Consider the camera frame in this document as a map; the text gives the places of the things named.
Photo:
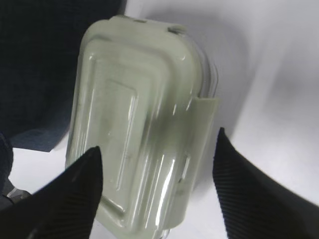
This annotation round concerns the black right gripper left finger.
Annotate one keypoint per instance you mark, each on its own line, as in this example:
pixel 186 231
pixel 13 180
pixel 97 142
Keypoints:
pixel 63 209

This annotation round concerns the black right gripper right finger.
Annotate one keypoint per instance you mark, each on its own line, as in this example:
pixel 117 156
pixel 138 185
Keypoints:
pixel 253 205

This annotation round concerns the green lidded glass container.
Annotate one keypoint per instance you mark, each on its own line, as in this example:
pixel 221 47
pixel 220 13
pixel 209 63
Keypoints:
pixel 143 95

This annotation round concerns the navy blue lunch bag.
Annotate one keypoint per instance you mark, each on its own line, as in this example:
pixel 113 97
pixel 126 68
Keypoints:
pixel 39 48

